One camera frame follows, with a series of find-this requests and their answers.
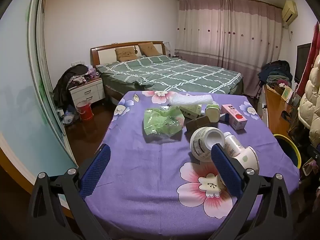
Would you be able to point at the white plastic bag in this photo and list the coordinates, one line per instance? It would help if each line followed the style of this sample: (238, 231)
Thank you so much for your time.
(68, 117)

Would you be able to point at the pink strawberry carton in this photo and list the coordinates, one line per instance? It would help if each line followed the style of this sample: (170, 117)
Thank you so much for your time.
(235, 117)

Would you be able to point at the black television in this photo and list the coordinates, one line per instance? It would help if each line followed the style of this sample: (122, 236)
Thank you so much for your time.
(303, 62)

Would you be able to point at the red bucket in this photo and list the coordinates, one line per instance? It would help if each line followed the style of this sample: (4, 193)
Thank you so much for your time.
(85, 111)

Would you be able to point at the dark clothes pile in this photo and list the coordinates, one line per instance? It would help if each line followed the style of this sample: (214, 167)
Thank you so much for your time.
(75, 71)

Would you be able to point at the white plastic bottle lying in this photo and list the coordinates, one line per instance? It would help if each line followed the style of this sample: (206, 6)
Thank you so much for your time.
(247, 161)

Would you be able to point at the clear bubble wrap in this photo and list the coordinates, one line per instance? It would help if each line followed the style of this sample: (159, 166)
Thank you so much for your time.
(190, 100)

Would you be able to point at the pile of folded clothes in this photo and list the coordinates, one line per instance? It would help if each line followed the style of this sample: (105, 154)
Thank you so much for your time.
(275, 73)

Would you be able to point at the blue bin with yellow rim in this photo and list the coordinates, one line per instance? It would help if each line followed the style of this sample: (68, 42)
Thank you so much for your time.
(287, 150)

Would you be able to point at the cream puffer jacket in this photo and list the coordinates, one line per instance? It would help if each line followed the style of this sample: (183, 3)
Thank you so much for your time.
(310, 105)

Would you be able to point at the green picture box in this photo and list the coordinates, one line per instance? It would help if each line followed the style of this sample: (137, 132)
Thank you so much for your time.
(287, 93)

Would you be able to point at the cream air conditioner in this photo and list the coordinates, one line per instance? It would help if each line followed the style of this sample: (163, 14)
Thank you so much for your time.
(290, 11)

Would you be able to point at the brown pillow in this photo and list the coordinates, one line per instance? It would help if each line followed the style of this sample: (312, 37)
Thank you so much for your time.
(125, 54)
(148, 49)

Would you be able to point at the bed with green checked quilt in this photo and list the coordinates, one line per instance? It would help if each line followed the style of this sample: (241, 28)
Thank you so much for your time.
(175, 72)

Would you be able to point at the white green bottle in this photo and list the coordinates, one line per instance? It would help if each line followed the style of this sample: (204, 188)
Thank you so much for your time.
(212, 112)

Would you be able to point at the white nightstand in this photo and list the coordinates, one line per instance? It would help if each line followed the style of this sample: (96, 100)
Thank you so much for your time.
(87, 92)

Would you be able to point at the red quilted jacket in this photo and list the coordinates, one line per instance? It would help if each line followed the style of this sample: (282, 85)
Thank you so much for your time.
(315, 45)

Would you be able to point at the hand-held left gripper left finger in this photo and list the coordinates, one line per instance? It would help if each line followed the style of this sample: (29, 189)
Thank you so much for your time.
(96, 170)

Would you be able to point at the pink beige curtain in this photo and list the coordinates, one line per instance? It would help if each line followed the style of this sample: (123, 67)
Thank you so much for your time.
(225, 30)

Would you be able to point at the wooden desk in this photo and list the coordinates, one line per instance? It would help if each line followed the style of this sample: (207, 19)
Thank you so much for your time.
(275, 112)

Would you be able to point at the pale green drink carton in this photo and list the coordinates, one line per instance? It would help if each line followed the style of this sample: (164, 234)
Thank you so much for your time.
(190, 110)

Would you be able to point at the green plastic bag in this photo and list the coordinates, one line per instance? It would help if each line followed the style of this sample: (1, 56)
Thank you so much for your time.
(160, 121)

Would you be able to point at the glass sliding wardrobe door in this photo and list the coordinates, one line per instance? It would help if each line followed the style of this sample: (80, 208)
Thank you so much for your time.
(25, 92)

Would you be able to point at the large white jar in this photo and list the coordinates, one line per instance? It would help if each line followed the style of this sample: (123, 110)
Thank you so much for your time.
(200, 145)

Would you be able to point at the small white bottle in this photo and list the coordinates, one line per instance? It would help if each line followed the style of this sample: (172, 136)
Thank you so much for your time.
(232, 145)

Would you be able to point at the purple floral tablecloth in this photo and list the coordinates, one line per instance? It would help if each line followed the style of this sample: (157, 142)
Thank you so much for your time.
(150, 180)

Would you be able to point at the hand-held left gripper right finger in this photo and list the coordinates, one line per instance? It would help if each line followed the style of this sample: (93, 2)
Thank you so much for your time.
(225, 170)

